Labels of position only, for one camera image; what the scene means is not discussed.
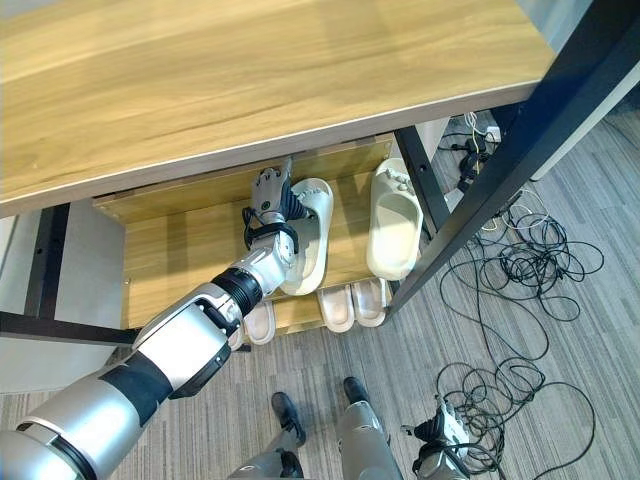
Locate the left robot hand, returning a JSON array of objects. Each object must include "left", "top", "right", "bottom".
[{"left": 250, "top": 156, "right": 315, "bottom": 225}]

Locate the looped black floor cable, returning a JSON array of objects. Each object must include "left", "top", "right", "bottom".
[{"left": 435, "top": 355, "right": 597, "bottom": 480}]

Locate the wooden rack shelf board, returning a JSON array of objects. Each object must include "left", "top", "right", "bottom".
[{"left": 92, "top": 133, "right": 401, "bottom": 336}]

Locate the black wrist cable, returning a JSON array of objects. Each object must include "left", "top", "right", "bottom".
[{"left": 241, "top": 203, "right": 301, "bottom": 252}]

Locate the robot right leg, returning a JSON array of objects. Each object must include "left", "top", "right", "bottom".
[{"left": 333, "top": 376, "right": 404, "bottom": 480}]

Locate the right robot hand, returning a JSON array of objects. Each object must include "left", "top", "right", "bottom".
[{"left": 401, "top": 394, "right": 475, "bottom": 451}]

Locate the robot left leg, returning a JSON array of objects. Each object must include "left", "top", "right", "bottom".
[{"left": 228, "top": 391, "right": 308, "bottom": 480}]

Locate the wooden rack top board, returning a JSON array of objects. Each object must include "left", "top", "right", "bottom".
[{"left": 0, "top": 0, "right": 559, "bottom": 220}]

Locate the robot leg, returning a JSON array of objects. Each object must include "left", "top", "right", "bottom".
[
  {"left": 333, "top": 376, "right": 404, "bottom": 480},
  {"left": 228, "top": 391, "right": 308, "bottom": 480}
]

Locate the black metal frame post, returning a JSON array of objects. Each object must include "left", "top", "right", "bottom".
[{"left": 385, "top": 0, "right": 640, "bottom": 318}]

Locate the black power adapter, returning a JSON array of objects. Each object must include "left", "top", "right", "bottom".
[{"left": 457, "top": 149, "right": 489, "bottom": 192}]

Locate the cream slide slipper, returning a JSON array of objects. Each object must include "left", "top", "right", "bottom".
[
  {"left": 365, "top": 157, "right": 425, "bottom": 281},
  {"left": 277, "top": 178, "right": 335, "bottom": 297}
]

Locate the black metal rack leg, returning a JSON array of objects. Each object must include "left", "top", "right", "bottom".
[
  {"left": 0, "top": 203, "right": 146, "bottom": 347},
  {"left": 395, "top": 124, "right": 452, "bottom": 240}
]

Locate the thin white cable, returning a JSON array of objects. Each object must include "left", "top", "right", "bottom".
[{"left": 480, "top": 188, "right": 556, "bottom": 232}]

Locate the tangled black floor cable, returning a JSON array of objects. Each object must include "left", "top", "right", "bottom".
[{"left": 438, "top": 189, "right": 606, "bottom": 361}]

